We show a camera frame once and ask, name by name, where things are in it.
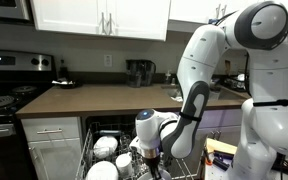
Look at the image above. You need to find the black counter dish rack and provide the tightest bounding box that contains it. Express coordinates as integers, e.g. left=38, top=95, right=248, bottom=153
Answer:
left=222, top=73, right=248, bottom=93

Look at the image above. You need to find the small soap dispenser bottle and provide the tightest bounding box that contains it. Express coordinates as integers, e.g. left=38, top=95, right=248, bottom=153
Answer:
left=164, top=69, right=173, bottom=85

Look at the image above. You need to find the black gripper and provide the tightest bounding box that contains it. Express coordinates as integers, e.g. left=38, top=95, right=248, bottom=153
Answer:
left=143, top=156, right=163, bottom=180

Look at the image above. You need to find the black stainless electric stove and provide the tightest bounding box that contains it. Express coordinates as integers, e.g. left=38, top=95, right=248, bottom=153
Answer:
left=0, top=49, right=58, bottom=180

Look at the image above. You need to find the white wall outlet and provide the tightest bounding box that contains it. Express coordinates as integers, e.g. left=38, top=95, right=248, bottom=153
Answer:
left=103, top=54, right=114, bottom=68

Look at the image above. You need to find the white ceramic bowl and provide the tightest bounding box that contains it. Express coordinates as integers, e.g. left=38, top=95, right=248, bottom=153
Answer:
left=85, top=160, right=120, bottom=180
left=92, top=135, right=119, bottom=160

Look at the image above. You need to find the white cabinet door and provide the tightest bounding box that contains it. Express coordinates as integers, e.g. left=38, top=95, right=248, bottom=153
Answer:
left=105, top=0, right=172, bottom=42
left=27, top=137, right=84, bottom=180
left=29, top=0, right=108, bottom=36

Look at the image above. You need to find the small dark dish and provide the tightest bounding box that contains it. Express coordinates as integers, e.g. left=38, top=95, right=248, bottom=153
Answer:
left=51, top=78, right=78, bottom=90

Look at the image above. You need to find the white upper cabinet door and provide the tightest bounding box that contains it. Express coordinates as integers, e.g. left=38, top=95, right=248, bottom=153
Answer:
left=29, top=0, right=108, bottom=36
left=105, top=0, right=172, bottom=42

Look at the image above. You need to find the stainless microwave oven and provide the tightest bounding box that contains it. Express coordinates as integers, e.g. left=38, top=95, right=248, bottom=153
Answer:
left=0, top=0, right=32, bottom=23

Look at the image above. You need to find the white drawer front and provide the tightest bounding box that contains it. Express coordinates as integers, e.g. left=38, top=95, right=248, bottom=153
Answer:
left=20, top=116, right=82, bottom=144

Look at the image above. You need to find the light blue plastic lid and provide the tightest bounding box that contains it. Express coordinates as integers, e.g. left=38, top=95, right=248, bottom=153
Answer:
left=98, top=129, right=122, bottom=136

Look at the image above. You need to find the orange handled clamp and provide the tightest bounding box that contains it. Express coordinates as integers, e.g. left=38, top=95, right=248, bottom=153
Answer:
left=202, top=146, right=214, bottom=168

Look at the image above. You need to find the white corner upper cabinet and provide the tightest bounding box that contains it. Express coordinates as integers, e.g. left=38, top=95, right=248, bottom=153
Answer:
left=168, top=0, right=238, bottom=34

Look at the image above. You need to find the light wooden board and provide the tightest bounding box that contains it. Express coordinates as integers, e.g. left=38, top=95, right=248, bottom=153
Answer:
left=199, top=137, right=239, bottom=180

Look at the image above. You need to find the black bar clamp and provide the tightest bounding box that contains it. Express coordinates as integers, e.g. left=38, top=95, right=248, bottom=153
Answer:
left=212, top=149, right=236, bottom=172

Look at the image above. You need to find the white lower cabinet door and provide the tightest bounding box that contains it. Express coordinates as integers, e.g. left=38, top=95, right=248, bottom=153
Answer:
left=27, top=137, right=84, bottom=180

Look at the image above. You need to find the small coil stove burner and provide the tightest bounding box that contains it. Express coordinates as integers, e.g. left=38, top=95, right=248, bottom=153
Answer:
left=11, top=85, right=38, bottom=95

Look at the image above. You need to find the wire dishwasher rack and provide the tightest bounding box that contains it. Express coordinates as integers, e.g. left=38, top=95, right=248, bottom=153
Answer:
left=74, top=121, right=198, bottom=180

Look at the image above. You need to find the clear drinking glass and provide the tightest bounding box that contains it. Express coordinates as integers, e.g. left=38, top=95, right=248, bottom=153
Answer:
left=118, top=133, right=132, bottom=153

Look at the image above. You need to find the black dishwasher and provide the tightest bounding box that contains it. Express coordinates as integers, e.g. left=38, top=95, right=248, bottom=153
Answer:
left=82, top=113, right=145, bottom=158

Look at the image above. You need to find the white ceramic mug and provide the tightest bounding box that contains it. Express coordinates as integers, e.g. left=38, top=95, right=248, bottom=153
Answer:
left=115, top=151, right=136, bottom=179

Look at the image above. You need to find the white sink base cabinet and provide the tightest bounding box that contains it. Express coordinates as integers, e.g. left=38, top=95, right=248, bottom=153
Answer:
left=197, top=108, right=247, bottom=176

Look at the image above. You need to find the silver drawer handle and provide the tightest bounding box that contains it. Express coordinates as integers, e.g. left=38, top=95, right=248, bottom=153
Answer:
left=36, top=128, right=64, bottom=136

